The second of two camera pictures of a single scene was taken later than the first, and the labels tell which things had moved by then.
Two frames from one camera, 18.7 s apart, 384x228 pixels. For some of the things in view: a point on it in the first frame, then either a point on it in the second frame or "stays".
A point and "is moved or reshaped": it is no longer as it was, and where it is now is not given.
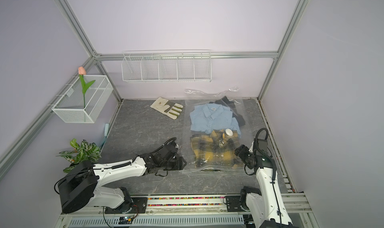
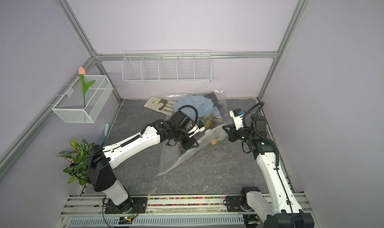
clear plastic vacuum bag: (217, 128) is moved or reshaped
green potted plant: (86, 151) stays
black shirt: (225, 101) to (212, 96)
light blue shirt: (208, 117) to (203, 107)
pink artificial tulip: (82, 72) stays
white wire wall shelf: (166, 65) stays
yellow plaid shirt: (217, 147) to (209, 121)
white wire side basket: (83, 98) stays
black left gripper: (179, 163) to (189, 144)
